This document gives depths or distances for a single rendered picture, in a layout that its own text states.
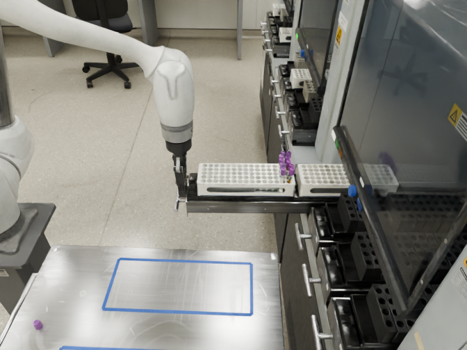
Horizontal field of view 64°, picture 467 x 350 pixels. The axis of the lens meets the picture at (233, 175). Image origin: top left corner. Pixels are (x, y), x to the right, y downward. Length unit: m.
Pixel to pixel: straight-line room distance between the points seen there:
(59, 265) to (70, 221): 1.31
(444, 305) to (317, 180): 0.59
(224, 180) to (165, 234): 1.06
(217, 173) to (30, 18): 0.62
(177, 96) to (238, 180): 0.33
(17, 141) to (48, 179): 1.38
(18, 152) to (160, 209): 1.13
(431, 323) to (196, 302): 0.49
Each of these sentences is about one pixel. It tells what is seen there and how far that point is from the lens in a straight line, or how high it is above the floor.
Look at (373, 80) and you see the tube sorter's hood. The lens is 0.93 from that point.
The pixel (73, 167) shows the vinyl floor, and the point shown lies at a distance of 2.74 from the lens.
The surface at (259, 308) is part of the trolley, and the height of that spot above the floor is 0.82.
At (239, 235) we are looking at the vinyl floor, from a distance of 2.11.
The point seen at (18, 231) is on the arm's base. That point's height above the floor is 0.73.
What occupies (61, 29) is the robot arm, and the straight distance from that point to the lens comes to 0.97.
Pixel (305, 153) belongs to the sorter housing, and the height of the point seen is 0.73.
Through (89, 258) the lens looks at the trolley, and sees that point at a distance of 1.05.
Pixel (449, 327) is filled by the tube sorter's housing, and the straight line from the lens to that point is 0.70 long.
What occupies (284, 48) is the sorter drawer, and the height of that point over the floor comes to 0.79.
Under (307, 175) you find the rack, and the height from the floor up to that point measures 0.86.
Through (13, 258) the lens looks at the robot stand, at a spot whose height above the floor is 0.70.
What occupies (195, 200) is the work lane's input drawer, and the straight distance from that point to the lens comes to 1.15.
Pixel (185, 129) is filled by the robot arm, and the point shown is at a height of 1.05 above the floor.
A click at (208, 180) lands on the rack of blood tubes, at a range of 1.13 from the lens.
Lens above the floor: 1.61
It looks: 41 degrees down
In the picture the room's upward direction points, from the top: 1 degrees clockwise
